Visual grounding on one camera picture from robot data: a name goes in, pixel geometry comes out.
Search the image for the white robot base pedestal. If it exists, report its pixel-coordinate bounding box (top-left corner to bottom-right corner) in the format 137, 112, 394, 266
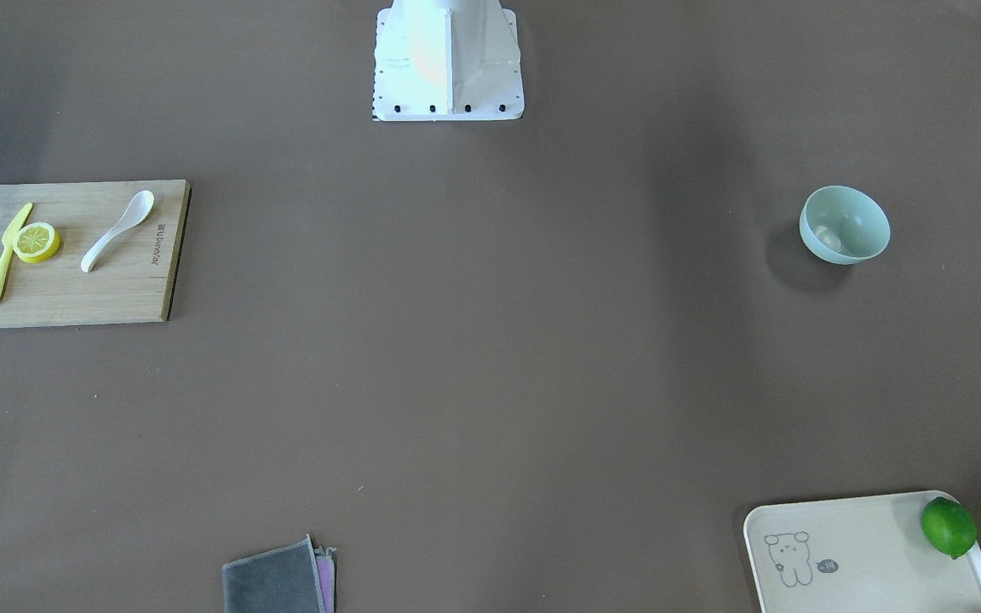
371, 1, 525, 122

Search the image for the grey folded cloth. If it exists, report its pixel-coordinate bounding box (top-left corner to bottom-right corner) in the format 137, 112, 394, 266
222, 535, 324, 612

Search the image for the beige cartoon tray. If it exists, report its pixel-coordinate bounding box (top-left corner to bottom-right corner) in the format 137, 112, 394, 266
743, 491, 981, 612

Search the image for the green lime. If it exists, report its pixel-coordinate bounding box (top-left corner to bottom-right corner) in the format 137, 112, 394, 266
920, 496, 978, 559

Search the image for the white ceramic spoon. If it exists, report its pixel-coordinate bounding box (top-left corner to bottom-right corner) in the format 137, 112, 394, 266
79, 190, 156, 274

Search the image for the lemon half slice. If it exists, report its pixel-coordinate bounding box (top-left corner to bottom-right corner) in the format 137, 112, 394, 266
13, 222, 61, 264

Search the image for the bamboo cutting board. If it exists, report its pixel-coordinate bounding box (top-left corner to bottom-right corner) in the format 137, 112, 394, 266
0, 179, 191, 329

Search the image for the pink cloth under grey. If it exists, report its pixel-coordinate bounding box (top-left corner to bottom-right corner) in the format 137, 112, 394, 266
314, 547, 337, 613

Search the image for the yellow plastic knife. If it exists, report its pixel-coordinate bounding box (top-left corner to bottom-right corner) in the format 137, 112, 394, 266
0, 202, 34, 300

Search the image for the light green bowl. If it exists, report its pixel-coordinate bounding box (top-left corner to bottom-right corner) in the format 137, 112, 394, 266
799, 186, 892, 265

